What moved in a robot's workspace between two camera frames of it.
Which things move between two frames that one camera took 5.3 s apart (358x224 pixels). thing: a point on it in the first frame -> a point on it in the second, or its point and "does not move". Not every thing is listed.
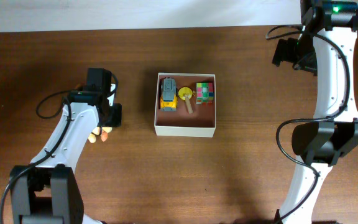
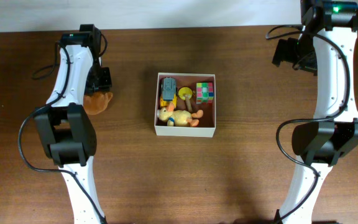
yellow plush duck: x=102 y=131 -> x=179 y=117
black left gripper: x=117 y=119 -> x=105 y=84
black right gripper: x=284 y=52 does not move
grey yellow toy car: x=168 y=94 does not move
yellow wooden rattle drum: x=185 y=93 does not move
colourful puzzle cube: x=204 y=93 does not move
